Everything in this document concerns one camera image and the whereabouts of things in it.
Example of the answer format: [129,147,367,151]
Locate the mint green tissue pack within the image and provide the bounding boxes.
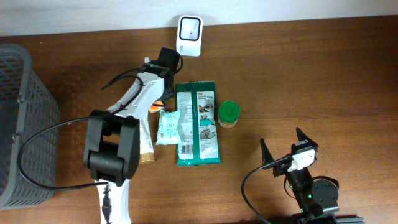
[156,110,181,145]

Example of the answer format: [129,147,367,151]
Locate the orange tissue box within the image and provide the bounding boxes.
[149,100,165,114]

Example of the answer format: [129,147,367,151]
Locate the white cream tube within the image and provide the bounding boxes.
[139,113,155,164]

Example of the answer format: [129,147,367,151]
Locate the green lid jar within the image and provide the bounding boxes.
[218,101,240,128]

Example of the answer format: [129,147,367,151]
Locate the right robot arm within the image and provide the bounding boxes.
[260,128,364,224]

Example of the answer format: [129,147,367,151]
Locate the white barcode scanner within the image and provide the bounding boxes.
[176,15,203,57]

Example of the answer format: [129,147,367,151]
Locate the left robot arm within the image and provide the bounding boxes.
[83,47,183,223]

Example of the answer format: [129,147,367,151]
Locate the grey plastic mesh basket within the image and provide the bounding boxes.
[1,44,60,210]

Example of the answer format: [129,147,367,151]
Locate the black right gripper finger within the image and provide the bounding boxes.
[295,127,313,142]
[260,138,274,165]

